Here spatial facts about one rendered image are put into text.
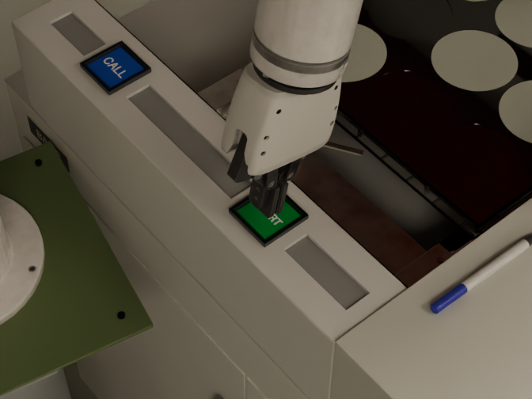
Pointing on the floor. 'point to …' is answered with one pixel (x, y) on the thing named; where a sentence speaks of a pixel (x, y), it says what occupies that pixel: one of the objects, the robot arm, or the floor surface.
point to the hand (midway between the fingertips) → (267, 191)
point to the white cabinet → (160, 309)
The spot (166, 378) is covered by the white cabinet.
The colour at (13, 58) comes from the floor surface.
